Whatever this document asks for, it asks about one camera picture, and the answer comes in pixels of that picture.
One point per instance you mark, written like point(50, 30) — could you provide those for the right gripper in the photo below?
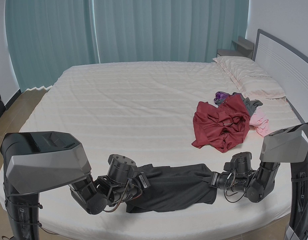
point(217, 180)

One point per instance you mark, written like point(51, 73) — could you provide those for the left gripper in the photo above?
point(140, 184)

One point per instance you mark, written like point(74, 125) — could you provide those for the black T-shirt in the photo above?
point(174, 186)

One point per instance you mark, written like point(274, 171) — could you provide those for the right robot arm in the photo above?
point(284, 144)

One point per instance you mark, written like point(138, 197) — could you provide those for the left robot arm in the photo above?
point(43, 164)

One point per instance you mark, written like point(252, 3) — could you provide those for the dark red garment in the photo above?
point(219, 126)

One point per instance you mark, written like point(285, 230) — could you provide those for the pink garment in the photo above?
point(260, 121)

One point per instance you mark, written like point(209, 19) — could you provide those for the grey garment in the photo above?
point(251, 105)

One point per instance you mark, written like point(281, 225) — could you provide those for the purple garment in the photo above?
point(221, 96)

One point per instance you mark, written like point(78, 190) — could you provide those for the bed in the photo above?
point(118, 96)

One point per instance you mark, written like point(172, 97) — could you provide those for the cream pillow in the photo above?
point(249, 76)

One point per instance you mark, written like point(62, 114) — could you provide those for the grey bedside table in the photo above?
point(240, 45)

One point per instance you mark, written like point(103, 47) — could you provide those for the blue-green curtain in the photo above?
point(169, 21)
point(51, 34)

